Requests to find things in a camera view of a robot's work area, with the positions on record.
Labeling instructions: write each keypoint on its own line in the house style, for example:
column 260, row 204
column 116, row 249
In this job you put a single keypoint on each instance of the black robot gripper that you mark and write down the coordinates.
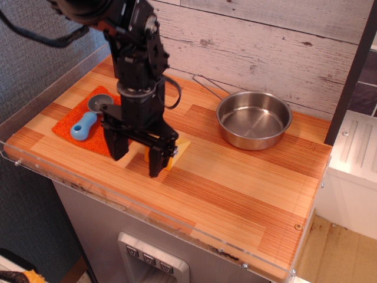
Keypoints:
column 139, row 117

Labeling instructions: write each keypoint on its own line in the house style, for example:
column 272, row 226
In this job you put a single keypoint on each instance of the yellow cheese wedge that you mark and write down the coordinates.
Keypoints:
column 177, row 148

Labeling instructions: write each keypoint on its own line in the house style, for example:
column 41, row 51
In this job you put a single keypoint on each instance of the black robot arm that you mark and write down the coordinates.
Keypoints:
column 139, row 59

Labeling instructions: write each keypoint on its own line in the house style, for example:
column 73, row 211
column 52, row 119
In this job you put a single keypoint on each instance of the stainless steel pot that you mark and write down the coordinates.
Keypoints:
column 252, row 120

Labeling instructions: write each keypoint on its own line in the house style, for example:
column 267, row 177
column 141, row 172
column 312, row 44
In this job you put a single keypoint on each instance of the orange knitted cloth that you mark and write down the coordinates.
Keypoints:
column 96, row 140

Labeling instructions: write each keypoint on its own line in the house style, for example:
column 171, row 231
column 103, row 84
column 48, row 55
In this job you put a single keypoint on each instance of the blue grey measuring scoop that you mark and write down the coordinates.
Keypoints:
column 81, row 129

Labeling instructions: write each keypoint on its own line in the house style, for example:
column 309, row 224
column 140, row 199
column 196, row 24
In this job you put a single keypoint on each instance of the grey toy fridge cabinet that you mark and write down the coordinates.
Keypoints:
column 98, row 226

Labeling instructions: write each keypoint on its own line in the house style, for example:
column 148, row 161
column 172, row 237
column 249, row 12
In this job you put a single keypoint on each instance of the silver dispenser button panel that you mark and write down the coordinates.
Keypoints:
column 147, row 263

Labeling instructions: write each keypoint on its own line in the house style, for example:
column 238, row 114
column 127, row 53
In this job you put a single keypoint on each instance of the orange black object corner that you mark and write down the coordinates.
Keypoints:
column 22, row 277

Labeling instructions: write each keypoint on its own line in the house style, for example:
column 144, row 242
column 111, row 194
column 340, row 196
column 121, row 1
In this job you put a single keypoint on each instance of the clear acrylic guard rail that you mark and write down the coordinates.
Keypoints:
column 250, row 208

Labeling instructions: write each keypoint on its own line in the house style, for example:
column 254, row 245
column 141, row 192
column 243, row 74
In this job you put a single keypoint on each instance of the dark right vertical post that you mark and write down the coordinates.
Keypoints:
column 353, row 76

